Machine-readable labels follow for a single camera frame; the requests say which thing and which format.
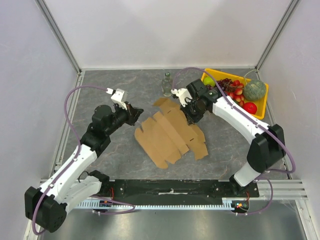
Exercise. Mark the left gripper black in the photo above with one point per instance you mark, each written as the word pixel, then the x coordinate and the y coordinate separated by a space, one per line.
pixel 133 113

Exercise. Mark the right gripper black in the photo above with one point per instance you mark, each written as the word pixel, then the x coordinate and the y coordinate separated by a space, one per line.
pixel 192 113

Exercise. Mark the brown cardboard box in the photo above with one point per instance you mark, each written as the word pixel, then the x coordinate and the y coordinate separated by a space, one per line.
pixel 166 136

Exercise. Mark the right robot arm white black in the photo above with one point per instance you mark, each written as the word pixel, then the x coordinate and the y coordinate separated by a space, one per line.
pixel 266 142

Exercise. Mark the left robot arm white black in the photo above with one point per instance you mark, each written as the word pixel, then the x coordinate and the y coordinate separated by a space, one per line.
pixel 48 205

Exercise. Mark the clear glass bottle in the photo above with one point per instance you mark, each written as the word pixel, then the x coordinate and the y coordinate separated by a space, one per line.
pixel 166 84

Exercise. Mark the green apple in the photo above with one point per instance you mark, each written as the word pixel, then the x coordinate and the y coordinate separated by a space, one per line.
pixel 208 81

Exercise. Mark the purple grape bunch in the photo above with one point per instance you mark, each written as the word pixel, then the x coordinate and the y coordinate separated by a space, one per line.
pixel 225 85

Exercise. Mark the red apple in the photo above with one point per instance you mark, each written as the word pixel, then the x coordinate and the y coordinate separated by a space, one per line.
pixel 250 107

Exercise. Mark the netted green melon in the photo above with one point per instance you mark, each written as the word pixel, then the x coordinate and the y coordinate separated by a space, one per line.
pixel 254 90

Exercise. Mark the yellow plastic tray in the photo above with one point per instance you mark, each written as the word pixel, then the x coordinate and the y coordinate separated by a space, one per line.
pixel 219 75

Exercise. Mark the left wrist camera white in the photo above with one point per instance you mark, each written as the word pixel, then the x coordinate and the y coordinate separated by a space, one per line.
pixel 118 97

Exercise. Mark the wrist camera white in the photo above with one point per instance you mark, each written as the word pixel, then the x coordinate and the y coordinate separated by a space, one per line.
pixel 118 97
pixel 182 95

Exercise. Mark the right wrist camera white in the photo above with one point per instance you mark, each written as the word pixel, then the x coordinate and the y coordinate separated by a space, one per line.
pixel 182 95

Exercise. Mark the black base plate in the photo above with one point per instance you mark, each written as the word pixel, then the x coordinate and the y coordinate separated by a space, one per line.
pixel 175 191

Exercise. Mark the white slotted cable duct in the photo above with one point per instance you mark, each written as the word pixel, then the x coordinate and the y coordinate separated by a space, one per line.
pixel 98 205

